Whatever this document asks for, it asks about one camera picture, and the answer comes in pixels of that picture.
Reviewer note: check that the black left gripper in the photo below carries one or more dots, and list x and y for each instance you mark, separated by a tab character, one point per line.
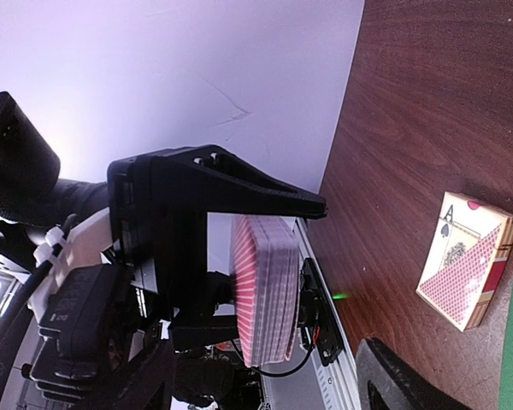
158	218

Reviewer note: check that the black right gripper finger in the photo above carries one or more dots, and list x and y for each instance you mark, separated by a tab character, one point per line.
385	381

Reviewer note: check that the red backed card deck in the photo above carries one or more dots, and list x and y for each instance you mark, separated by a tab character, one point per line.
265	266

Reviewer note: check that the playing card box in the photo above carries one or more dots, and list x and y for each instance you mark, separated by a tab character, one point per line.
467	257

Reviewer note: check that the aluminium table front rail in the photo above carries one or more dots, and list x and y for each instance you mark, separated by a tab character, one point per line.
321	373

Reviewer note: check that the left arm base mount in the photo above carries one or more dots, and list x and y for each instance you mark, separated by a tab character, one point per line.
316	318

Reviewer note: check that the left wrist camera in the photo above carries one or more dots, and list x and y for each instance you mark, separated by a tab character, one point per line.
77	307

